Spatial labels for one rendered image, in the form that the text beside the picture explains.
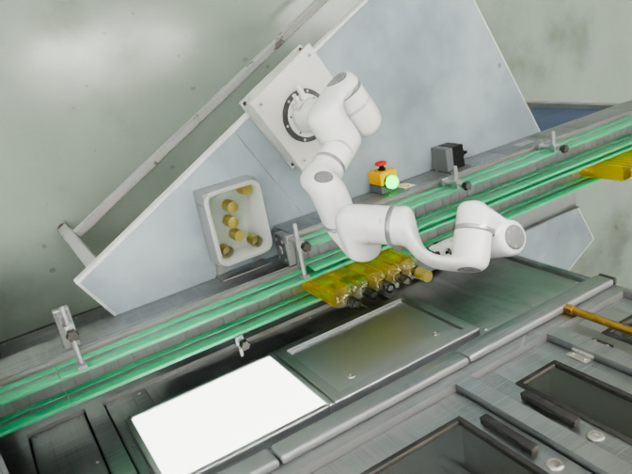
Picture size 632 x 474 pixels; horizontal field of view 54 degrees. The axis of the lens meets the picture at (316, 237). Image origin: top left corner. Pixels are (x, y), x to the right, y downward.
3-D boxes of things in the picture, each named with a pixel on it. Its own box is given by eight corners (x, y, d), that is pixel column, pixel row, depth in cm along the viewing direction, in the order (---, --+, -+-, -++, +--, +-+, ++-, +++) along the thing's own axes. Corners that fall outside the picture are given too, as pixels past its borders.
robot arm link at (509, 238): (468, 241, 120) (473, 194, 122) (435, 247, 129) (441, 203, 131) (529, 259, 126) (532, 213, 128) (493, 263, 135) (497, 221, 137)
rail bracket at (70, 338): (61, 346, 166) (76, 380, 148) (40, 290, 161) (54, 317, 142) (79, 339, 168) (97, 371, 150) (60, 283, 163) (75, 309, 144)
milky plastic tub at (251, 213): (210, 261, 186) (221, 269, 179) (192, 190, 179) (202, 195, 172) (261, 243, 194) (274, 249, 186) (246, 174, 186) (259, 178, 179)
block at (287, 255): (277, 261, 191) (288, 267, 185) (271, 233, 188) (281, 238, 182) (287, 258, 193) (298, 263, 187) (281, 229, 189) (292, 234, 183)
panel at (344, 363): (126, 427, 160) (166, 502, 131) (123, 418, 159) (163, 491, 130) (403, 300, 198) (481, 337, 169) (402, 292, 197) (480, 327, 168)
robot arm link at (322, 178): (322, 182, 159) (297, 224, 152) (306, 142, 150) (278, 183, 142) (371, 188, 153) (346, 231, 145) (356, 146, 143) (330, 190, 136)
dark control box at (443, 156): (432, 169, 223) (448, 172, 215) (429, 147, 220) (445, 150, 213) (449, 163, 226) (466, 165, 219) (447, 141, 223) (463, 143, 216)
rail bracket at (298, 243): (289, 273, 186) (309, 284, 175) (278, 220, 180) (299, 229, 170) (298, 269, 187) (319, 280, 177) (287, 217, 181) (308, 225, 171)
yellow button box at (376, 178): (369, 191, 211) (382, 194, 205) (366, 169, 208) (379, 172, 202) (386, 185, 214) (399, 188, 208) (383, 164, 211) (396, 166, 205)
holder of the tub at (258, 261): (214, 276, 189) (224, 284, 182) (192, 191, 179) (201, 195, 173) (264, 258, 196) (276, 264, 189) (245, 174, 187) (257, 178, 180)
